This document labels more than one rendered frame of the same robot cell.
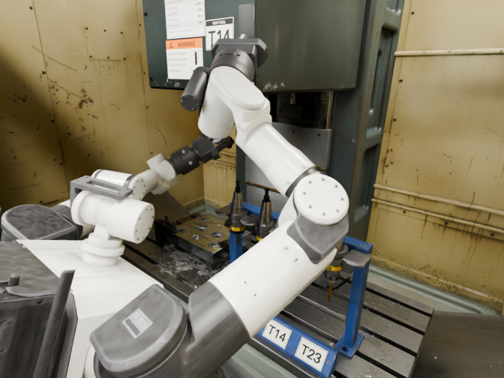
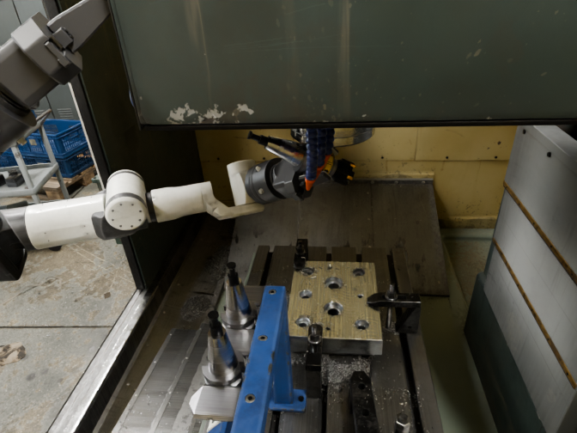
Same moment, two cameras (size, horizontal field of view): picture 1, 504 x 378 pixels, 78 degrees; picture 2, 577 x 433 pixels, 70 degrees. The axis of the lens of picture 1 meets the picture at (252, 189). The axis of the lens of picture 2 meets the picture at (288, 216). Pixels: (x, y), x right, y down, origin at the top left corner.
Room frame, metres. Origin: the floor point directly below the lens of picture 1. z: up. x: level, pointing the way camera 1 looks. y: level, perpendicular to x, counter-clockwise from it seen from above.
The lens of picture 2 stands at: (0.72, -0.46, 1.73)
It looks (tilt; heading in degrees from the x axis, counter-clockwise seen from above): 31 degrees down; 60
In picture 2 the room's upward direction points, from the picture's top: 4 degrees counter-clockwise
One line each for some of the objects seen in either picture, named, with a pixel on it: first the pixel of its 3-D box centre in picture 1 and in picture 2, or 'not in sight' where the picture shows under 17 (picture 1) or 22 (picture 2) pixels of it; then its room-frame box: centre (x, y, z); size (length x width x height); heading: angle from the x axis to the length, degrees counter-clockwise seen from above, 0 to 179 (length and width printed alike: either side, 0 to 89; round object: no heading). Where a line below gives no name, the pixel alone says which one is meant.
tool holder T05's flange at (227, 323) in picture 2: (237, 215); (239, 316); (0.90, 0.04, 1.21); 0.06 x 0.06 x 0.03
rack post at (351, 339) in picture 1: (355, 301); not in sight; (0.71, -0.29, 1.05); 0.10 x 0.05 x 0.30; 142
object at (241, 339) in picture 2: (250, 220); (232, 341); (0.87, 0.00, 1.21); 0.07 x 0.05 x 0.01; 142
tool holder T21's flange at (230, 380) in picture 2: (265, 225); (224, 368); (0.84, -0.04, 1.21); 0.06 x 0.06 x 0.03
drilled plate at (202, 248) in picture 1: (208, 235); (333, 301); (1.22, 0.18, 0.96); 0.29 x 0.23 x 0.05; 52
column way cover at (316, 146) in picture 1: (282, 175); (543, 268); (1.52, -0.15, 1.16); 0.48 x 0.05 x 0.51; 52
